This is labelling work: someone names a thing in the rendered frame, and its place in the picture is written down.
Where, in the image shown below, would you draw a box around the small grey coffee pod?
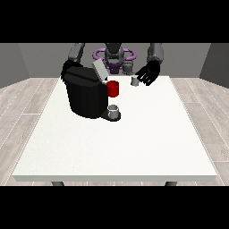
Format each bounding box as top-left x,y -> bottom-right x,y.
131,75 -> 140,88

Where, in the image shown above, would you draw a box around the grey robot trunk purple rings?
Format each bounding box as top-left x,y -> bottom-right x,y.
92,43 -> 137,76

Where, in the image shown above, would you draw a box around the red pod holder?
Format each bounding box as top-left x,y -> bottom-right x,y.
106,80 -> 120,98

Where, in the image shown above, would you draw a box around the small grey cup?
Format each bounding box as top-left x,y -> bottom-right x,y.
107,104 -> 120,119

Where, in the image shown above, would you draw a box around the black coffee machine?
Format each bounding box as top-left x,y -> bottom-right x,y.
64,65 -> 122,123

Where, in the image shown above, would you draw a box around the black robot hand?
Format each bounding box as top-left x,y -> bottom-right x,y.
135,60 -> 161,87
60,59 -> 84,81

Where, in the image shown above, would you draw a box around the pale grey machine lid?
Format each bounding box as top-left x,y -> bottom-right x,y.
90,58 -> 109,84

